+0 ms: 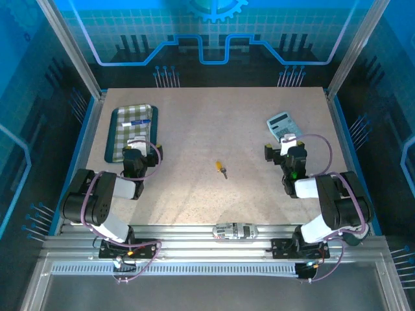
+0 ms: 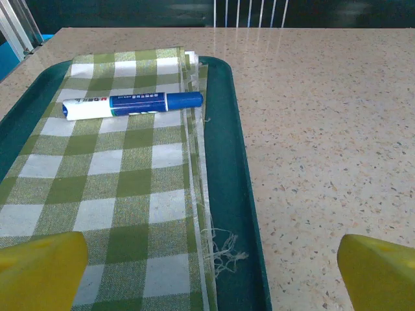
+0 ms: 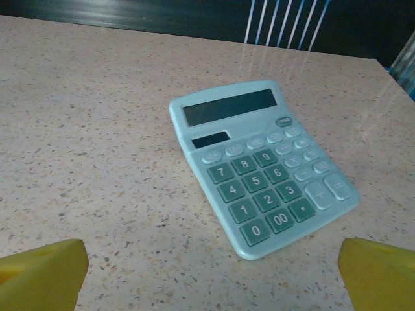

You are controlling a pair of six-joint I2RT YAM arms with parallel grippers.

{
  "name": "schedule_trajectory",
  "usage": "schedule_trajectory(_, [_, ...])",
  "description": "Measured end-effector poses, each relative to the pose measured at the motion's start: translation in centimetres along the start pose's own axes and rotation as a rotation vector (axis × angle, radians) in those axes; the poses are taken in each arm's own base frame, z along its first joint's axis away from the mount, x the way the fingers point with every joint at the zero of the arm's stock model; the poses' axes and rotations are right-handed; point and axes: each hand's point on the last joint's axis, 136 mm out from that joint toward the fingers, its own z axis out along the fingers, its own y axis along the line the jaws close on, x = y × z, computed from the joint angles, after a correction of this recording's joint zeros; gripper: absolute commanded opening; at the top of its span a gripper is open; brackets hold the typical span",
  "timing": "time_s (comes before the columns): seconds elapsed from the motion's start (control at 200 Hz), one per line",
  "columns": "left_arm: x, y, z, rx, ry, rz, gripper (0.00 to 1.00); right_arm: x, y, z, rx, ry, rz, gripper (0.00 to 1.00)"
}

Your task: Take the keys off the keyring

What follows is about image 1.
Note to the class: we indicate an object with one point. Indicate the small metal key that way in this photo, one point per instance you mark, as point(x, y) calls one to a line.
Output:
point(225, 175)

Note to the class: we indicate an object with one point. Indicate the yellow plastic key tag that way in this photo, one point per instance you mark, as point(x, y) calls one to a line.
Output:
point(220, 166)

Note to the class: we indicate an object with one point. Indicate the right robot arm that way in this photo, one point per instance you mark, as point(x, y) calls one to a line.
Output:
point(340, 207)

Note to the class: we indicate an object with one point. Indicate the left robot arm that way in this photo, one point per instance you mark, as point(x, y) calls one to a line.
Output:
point(113, 228)

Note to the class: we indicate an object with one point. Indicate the grey calculator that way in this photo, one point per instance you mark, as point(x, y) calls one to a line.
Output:
point(282, 124)

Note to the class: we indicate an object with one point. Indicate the green checkered cloth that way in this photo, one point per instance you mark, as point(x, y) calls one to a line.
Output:
point(133, 136)

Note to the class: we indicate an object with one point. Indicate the dark blue tray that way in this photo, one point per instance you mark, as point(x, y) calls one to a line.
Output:
point(110, 152)

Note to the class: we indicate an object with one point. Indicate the white and blue marker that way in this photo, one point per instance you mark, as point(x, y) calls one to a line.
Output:
point(136, 122)

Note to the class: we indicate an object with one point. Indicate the newspaper-wrapped bundle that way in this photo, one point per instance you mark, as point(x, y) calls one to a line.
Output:
point(235, 231)

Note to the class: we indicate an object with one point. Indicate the small green electronics board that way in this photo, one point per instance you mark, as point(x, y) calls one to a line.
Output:
point(353, 239)

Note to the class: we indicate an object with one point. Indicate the small controller board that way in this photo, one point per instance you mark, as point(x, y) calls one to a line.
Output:
point(124, 265)
point(306, 271)

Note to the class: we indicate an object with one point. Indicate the grey metal panel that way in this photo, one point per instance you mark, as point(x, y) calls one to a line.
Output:
point(207, 294)

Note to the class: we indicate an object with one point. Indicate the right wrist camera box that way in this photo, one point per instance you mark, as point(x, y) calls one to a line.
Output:
point(288, 144)

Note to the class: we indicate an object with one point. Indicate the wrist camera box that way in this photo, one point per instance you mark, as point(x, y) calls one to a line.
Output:
point(288, 144)
point(137, 144)

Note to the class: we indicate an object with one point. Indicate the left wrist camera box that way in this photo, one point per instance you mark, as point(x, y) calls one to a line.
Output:
point(137, 144)

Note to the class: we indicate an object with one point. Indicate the aluminium table side rail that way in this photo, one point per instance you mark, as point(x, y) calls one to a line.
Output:
point(336, 118)
point(94, 116)

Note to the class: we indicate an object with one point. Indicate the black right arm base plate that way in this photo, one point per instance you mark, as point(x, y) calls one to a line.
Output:
point(282, 247)

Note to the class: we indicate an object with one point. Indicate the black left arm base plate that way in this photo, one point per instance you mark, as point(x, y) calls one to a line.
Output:
point(146, 249)

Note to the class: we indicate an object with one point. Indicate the aluminium mounting rail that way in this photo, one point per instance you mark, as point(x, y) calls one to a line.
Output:
point(194, 243)

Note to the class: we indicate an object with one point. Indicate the aluminium frame post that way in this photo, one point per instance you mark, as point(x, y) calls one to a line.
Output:
point(356, 48)
point(71, 48)

